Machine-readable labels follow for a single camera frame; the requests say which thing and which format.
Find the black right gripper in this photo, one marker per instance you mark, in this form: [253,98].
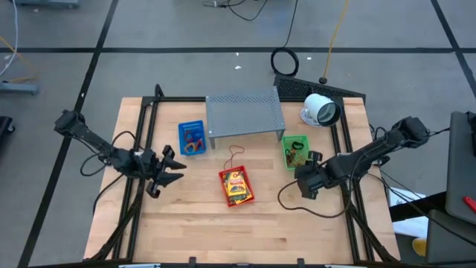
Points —
[312,178]

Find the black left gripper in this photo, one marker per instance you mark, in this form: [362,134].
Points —
[156,171]

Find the yellow rubber band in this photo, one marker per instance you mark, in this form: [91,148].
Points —
[297,161]

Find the blue plastic basket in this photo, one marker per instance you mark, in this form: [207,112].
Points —
[181,149]

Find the yellow coil wristband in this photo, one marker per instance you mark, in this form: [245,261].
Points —
[189,149]

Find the light orange rubber band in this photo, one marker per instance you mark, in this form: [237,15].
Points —
[290,154]

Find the black coil wristband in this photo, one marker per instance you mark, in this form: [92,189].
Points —
[297,144]

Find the red coil wristband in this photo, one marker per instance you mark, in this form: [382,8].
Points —
[187,136]

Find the green plastic basket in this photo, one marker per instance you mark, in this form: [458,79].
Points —
[306,139]

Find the blue coil wristband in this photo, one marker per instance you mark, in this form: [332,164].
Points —
[199,134]

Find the red plastic basket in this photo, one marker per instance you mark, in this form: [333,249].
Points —
[221,175]

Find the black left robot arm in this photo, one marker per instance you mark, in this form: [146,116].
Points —
[96,143]

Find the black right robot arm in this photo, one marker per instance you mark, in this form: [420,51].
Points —
[375,149]

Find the brown rubber band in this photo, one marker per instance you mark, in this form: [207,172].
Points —
[224,165]

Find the black table edge clamp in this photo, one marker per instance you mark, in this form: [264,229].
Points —
[192,261]
[300,262]

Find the grey perforated metal riser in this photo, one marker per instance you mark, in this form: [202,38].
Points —
[243,115]

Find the black perforated metal panel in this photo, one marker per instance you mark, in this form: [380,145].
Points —
[297,88]

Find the black bar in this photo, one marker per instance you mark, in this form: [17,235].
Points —
[416,206]

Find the white bag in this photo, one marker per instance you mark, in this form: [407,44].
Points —
[409,227]

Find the yellow object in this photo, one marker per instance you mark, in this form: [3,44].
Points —
[419,247]

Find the dark grey case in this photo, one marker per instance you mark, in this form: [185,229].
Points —
[461,167]

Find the dark grey box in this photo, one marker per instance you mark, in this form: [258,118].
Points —
[450,242]

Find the black caster base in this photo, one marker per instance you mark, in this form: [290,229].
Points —
[4,128]

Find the grey stand foot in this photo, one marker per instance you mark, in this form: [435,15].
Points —
[18,88]

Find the grey cart base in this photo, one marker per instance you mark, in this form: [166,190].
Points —
[48,3]

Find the black aluminium table frame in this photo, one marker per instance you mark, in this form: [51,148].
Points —
[175,99]

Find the silver bracket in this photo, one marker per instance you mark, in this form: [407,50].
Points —
[340,266]
[139,265]

